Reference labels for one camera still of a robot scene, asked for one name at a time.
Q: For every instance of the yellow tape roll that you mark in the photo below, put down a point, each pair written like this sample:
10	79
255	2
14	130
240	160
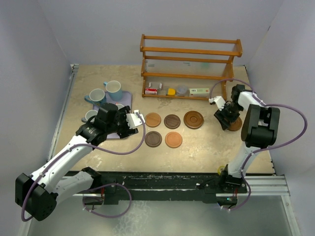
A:
220	169

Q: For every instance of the red white small box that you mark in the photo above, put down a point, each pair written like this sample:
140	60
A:
151	91

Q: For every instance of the dark walnut coaster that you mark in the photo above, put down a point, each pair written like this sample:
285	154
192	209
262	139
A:
172	121

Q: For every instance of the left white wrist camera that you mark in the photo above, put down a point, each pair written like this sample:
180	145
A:
135	119

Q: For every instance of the light blue tall mug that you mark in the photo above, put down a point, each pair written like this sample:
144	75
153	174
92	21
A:
114	89

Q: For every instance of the dark brown coaster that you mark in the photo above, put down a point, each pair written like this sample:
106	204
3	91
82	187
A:
153	139

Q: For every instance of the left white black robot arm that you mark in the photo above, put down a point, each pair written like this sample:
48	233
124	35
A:
39	193

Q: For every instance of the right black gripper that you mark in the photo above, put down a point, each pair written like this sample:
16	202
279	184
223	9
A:
220	114

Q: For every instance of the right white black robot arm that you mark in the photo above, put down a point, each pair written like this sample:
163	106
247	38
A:
259	131

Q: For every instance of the orange terracotta coaster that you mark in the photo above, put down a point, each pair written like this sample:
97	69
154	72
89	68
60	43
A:
173	139

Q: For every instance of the brown red mug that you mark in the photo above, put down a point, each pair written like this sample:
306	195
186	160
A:
120	107

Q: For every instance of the light wood coaster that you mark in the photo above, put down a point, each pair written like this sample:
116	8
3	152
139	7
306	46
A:
152	119

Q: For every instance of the wooden three-tier shelf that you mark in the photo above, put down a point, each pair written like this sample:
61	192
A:
188	58

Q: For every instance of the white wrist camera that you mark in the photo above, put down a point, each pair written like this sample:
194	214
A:
135	119
218	101

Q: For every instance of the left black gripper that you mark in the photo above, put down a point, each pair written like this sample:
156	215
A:
122	113

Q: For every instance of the grey blue mug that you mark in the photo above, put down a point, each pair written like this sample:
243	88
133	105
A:
89	114

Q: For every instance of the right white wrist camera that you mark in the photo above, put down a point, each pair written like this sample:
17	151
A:
218	101

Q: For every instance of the yellow small object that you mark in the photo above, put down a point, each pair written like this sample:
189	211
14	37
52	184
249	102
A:
171	92

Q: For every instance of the ringed brown wooden coaster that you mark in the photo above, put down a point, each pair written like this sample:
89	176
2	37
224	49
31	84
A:
193	119

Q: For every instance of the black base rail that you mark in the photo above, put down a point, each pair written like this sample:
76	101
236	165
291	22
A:
163	186

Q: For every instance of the green white long box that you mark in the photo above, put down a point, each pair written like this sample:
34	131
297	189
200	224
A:
199	92

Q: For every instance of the teal mug white inside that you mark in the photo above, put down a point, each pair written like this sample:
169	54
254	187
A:
96	97

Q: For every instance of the aluminium frame rail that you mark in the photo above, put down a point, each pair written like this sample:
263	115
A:
275	186

